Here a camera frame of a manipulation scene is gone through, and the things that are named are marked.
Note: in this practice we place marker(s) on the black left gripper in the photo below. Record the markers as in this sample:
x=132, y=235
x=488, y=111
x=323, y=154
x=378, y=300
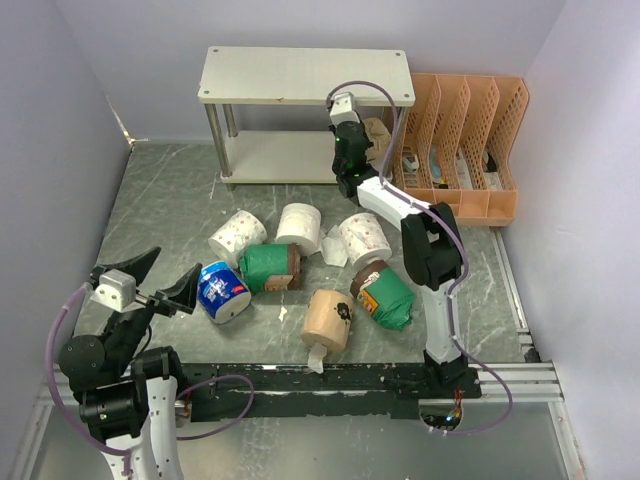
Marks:
x=179, y=295

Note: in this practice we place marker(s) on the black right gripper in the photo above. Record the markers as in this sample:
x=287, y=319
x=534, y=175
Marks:
x=364, y=136

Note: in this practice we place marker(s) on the tan paper roll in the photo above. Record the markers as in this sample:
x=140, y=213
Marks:
x=380, y=138

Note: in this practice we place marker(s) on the plain white paper roll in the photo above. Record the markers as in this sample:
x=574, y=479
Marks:
x=300, y=224

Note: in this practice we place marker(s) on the green roll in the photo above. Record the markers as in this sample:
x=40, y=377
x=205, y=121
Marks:
x=384, y=295
x=271, y=267

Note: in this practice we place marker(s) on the tan roll with tail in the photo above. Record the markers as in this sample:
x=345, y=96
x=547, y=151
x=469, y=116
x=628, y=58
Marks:
x=326, y=326

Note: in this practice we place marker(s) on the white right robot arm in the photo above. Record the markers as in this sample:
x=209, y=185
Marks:
x=433, y=253

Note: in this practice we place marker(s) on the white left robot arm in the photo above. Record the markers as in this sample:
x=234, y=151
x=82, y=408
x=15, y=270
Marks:
x=127, y=392

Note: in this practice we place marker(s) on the white two-tier shelf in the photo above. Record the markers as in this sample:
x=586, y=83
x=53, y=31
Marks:
x=269, y=76

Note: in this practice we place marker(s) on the blue wrapped tissue roll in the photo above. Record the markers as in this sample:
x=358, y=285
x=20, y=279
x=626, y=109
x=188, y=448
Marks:
x=222, y=293

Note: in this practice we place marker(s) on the red-dotted paper roll right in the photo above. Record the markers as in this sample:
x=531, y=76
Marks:
x=364, y=240

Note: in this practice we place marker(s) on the red-dotted paper roll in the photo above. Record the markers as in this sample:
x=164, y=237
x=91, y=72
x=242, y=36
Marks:
x=364, y=240
x=232, y=239

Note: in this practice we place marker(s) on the red-dotted paper roll left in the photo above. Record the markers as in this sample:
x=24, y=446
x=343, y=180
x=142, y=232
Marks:
x=232, y=239

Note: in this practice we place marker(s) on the orange plastic file organizer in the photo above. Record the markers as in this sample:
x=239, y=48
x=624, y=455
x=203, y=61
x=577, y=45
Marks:
x=458, y=137

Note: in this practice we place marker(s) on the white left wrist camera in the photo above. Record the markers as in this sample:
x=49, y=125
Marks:
x=116, y=290

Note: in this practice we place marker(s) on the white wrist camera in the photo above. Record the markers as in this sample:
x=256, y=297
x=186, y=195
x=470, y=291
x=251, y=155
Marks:
x=116, y=290
x=342, y=109

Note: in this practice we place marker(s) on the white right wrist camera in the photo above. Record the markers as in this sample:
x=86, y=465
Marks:
x=342, y=109

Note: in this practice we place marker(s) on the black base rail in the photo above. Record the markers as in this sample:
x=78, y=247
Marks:
x=294, y=391

